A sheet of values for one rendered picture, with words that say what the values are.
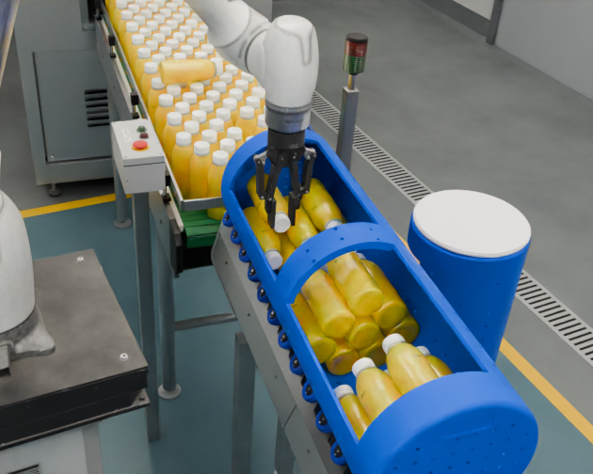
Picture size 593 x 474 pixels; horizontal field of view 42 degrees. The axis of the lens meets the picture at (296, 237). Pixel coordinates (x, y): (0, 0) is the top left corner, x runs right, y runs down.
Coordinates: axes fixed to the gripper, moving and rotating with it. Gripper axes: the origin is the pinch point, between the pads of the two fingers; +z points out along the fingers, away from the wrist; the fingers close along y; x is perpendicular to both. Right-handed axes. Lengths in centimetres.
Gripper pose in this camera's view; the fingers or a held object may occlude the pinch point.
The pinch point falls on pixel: (281, 211)
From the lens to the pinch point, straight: 166.2
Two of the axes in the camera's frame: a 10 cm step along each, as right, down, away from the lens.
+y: 9.5, -1.4, 3.0
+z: -0.6, 8.2, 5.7
